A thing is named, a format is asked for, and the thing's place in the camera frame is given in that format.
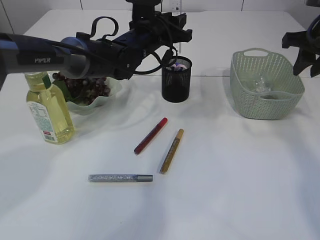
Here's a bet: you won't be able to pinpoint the purple grape bunch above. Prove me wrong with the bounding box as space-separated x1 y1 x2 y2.
51 72 111 106

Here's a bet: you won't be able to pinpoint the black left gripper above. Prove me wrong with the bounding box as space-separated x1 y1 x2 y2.
117 12 193 80

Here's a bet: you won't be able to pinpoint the black mesh pen holder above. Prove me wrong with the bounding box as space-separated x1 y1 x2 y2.
161 56 192 103

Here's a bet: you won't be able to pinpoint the yellow tea bottle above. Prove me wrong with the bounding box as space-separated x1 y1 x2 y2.
24 72 75 145

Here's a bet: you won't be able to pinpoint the gold glitter pen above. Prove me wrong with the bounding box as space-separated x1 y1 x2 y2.
159 128 184 175

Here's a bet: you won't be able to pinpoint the green woven plastic basket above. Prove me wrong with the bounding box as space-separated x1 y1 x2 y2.
230 48 305 120

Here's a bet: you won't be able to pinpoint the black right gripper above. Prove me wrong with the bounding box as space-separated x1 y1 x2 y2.
281 22 320 78

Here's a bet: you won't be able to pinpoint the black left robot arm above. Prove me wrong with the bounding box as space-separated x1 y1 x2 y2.
0 12 193 83

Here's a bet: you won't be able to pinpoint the clear plastic sheet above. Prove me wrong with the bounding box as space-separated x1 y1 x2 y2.
239 73 273 96

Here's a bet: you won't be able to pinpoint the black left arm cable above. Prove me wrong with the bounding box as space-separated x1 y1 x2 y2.
57 11 181 76

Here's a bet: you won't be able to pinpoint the clear plastic ruler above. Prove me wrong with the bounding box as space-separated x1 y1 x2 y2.
169 0 182 54

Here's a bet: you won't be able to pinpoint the red marker pen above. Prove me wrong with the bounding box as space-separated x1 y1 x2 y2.
133 117 168 155

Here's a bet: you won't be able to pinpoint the pink purple scissors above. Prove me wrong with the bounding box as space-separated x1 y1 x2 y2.
167 63 188 72

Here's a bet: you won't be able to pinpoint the green wavy plastic plate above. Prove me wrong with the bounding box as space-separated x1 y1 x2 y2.
53 72 125 116

